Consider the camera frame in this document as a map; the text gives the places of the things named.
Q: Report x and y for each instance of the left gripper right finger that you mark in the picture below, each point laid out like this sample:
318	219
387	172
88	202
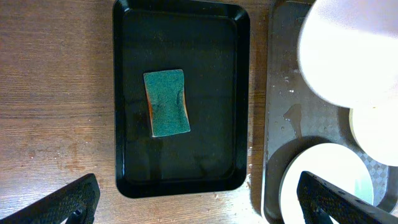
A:
322	202

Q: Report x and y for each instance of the brown serving tray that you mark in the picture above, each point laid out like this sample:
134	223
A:
297	119

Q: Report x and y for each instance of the black rectangular tray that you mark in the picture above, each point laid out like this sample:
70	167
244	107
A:
209	42

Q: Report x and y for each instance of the white plate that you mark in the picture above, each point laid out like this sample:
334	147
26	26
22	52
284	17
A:
375	131
347	51

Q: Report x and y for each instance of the pale blue plate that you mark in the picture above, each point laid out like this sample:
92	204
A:
334	163

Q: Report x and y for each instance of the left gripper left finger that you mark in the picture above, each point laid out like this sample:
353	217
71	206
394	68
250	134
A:
73	203

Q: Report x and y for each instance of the green and yellow sponge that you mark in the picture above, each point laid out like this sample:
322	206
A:
165	92

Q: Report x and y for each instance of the white plate top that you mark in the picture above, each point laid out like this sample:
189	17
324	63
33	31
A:
347	51

